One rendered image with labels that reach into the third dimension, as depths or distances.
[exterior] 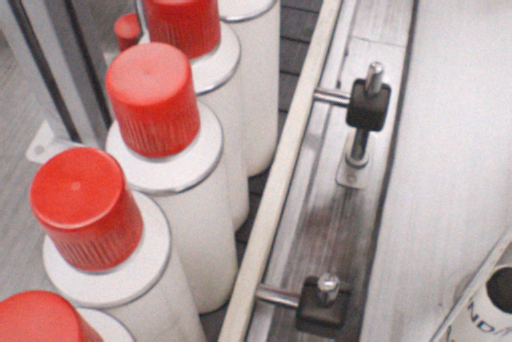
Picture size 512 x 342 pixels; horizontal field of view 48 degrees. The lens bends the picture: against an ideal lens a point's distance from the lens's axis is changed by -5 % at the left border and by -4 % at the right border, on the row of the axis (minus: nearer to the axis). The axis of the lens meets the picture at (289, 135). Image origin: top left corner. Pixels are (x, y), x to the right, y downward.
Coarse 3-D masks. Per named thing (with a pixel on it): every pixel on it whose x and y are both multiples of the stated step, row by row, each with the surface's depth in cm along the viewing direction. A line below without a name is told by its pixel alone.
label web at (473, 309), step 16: (496, 256) 22; (480, 272) 27; (480, 288) 20; (464, 304) 19; (480, 304) 20; (448, 320) 26; (464, 320) 22; (480, 320) 21; (496, 320) 20; (432, 336) 30; (448, 336) 24; (464, 336) 22; (480, 336) 21; (496, 336) 21
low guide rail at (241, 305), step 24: (336, 0) 49; (312, 48) 46; (312, 72) 45; (288, 120) 42; (288, 144) 41; (288, 168) 40; (264, 192) 39; (264, 216) 38; (264, 240) 37; (264, 264) 37; (240, 288) 35; (240, 312) 34; (240, 336) 33
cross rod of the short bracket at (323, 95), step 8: (320, 88) 44; (328, 88) 45; (312, 96) 44; (320, 96) 44; (328, 96) 44; (336, 96) 44; (344, 96) 44; (328, 104) 45; (336, 104) 44; (344, 104) 44
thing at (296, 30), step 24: (288, 0) 54; (312, 0) 54; (288, 24) 52; (312, 24) 52; (288, 48) 51; (288, 72) 49; (288, 96) 48; (240, 240) 41; (240, 264) 39; (216, 312) 37; (216, 336) 37
